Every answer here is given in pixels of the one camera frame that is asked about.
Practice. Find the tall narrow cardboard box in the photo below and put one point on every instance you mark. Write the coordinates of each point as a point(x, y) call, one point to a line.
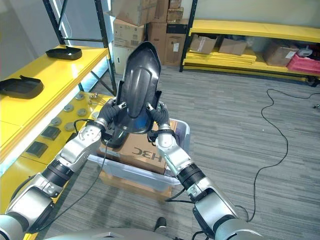
point(162, 11)

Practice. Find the stacked yellow boards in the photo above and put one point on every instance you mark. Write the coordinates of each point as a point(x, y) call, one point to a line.
point(220, 58)

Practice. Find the pale cardboard box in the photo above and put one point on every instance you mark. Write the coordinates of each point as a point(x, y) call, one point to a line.
point(120, 60)

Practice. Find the tall brown cardboard box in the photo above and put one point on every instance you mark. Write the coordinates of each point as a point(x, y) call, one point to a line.
point(157, 42)

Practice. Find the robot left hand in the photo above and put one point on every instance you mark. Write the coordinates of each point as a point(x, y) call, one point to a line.
point(108, 111)

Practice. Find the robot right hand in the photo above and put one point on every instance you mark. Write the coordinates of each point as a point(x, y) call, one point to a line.
point(161, 115)

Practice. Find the dark-topped cardboard box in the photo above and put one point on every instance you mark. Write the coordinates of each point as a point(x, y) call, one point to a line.
point(175, 42)

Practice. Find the red plastic crate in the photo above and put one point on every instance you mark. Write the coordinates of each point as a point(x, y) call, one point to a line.
point(303, 64)

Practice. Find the clear plastic box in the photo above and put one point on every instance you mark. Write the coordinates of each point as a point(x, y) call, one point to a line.
point(180, 132)

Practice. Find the small floor object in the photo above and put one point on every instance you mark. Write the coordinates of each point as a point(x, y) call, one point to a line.
point(315, 106)

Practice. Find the large black sole-shaped part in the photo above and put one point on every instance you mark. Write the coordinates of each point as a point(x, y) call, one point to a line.
point(140, 75)

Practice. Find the black square part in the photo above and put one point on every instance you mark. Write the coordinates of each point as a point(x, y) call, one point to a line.
point(36, 149)
point(51, 132)

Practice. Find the white device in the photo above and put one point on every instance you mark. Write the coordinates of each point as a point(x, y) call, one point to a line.
point(304, 52)

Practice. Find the small cardboard box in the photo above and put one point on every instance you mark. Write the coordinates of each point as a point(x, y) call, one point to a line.
point(175, 3)
point(175, 15)

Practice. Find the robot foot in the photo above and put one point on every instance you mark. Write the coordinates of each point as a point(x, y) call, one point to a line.
point(160, 222)

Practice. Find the cardboard box with barcode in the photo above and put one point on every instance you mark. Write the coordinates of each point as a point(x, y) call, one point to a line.
point(127, 33)

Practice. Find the printed brown cardboard box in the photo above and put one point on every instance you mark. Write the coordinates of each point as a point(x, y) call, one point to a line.
point(140, 152)

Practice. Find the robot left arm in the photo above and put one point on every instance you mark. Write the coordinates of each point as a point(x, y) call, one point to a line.
point(72, 150)

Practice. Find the yellow shelf rack, cartons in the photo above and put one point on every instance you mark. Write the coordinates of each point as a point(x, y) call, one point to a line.
point(250, 28)

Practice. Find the robot silver torso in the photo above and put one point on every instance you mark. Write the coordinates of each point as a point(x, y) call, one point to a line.
point(105, 234)

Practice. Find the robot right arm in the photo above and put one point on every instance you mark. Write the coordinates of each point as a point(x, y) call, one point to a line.
point(182, 160)

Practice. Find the cardboard box with label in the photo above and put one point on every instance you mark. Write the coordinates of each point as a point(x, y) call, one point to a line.
point(278, 53)

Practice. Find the small metal fittings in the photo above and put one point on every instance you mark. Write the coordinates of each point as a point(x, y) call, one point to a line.
point(91, 96)

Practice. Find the open cardboard box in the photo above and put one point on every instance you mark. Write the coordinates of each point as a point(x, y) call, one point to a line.
point(203, 43)
point(232, 46)

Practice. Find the silver round disc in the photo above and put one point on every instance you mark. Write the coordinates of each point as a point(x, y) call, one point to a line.
point(56, 121)
point(79, 96)
point(82, 112)
point(68, 108)
point(68, 127)

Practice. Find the tilted cardboard box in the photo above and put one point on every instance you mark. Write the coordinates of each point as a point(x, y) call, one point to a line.
point(132, 10)

